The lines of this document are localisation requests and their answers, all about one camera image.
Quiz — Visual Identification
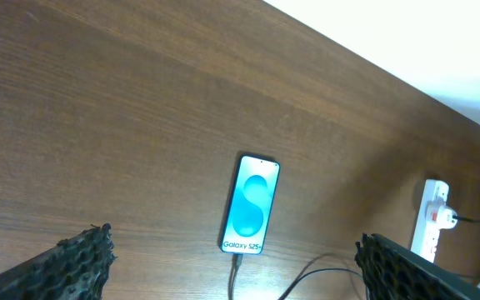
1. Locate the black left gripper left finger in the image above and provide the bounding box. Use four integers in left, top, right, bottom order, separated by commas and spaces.
0, 223, 116, 300

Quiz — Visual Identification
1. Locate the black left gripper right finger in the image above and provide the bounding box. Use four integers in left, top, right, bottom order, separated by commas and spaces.
354, 233, 480, 300

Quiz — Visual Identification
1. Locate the black USB charging cable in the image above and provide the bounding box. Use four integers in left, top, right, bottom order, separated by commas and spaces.
227, 212, 480, 300

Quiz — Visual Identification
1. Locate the blue Galaxy smartphone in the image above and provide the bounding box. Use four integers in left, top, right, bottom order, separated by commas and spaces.
220, 154, 281, 254

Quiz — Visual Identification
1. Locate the white USB adapter plug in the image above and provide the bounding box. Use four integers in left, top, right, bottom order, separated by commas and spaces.
425, 201, 458, 230

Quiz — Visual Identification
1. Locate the white power strip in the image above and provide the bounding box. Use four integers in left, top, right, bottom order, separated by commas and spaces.
410, 179, 449, 263

